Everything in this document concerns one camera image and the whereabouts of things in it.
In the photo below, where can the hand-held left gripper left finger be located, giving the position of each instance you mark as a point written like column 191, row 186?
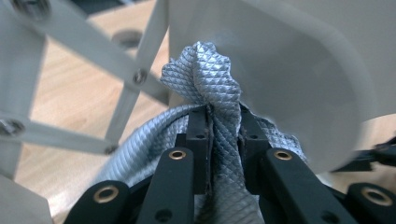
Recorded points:
column 174, row 183

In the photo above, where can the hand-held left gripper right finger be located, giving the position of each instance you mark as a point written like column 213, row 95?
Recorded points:
column 295, row 186

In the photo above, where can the grey expandable metal bookend rack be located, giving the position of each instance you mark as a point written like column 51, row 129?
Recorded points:
column 295, row 77

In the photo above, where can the grey textured cloth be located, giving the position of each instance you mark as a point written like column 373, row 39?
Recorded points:
column 211, row 81

